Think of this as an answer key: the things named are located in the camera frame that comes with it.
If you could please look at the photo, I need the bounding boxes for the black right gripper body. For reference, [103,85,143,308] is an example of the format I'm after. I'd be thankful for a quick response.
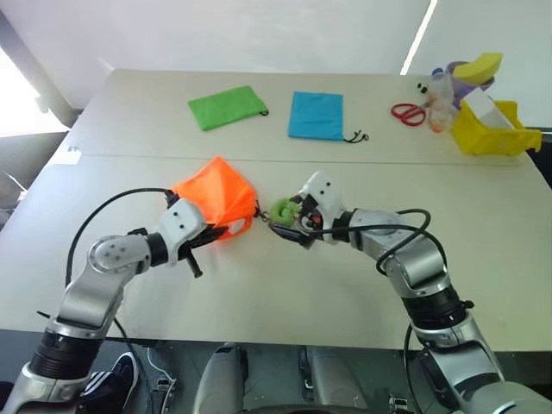
[294,195,323,250]

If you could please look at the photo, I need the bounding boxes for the green drawstring pouch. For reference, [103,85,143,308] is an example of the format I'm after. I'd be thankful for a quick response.
[186,85,271,133]

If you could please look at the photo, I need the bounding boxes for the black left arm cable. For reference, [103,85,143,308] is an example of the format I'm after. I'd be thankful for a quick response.
[64,186,173,286]

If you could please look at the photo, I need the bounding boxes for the yellow plastic bin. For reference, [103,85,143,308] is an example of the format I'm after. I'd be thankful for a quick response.
[450,99,543,158]

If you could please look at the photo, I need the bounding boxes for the grey robot left leg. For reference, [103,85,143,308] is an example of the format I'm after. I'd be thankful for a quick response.
[191,342,250,414]

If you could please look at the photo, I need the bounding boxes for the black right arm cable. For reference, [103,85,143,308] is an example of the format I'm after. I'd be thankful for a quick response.
[317,208,433,277]

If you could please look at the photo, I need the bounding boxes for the clear plastic bottle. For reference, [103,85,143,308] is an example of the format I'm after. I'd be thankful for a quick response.
[426,67,456,135]

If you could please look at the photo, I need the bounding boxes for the blue drawstring pouch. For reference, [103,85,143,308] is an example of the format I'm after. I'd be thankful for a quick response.
[287,90,370,145]

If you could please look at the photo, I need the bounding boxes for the green fuzzy lump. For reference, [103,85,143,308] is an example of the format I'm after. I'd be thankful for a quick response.
[268,197,302,228]

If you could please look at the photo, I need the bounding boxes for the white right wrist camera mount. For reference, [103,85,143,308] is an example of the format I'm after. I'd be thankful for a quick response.
[297,170,347,247]

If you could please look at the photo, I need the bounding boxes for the white box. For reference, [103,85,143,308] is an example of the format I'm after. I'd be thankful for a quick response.
[462,87,517,131]

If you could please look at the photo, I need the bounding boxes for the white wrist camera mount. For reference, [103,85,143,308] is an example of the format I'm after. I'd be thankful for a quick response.
[158,198,206,265]
[297,170,347,247]

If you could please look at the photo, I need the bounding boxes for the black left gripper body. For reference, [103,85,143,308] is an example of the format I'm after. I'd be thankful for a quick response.
[181,225,226,257]

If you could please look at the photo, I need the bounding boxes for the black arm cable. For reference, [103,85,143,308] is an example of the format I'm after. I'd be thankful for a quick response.
[317,208,433,277]
[64,186,173,286]

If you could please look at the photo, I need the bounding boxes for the yellow curved sponge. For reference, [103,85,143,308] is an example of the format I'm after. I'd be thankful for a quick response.
[455,52,505,85]

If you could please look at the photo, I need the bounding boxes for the orange drawstring pouch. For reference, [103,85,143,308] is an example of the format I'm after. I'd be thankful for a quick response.
[168,155,260,242]

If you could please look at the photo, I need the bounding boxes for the thin white cable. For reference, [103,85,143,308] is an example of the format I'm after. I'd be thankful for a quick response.
[146,344,178,386]

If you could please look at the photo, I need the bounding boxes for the red handled scissors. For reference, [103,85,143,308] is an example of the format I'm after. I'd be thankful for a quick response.
[390,102,429,128]

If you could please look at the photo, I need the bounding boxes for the grey robot leg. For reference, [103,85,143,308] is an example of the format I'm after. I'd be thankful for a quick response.
[191,342,250,414]
[300,344,371,414]

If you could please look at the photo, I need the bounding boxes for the purple cup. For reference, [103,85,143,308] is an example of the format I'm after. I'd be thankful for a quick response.
[445,60,497,103]

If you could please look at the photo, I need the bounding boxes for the dark blue striped sneaker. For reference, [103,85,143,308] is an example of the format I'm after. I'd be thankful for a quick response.
[78,351,141,414]

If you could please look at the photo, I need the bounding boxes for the grey robot right leg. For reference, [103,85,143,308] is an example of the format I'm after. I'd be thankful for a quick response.
[300,344,371,414]

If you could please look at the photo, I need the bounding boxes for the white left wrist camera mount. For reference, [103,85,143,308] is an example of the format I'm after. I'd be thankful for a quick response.
[158,198,206,265]

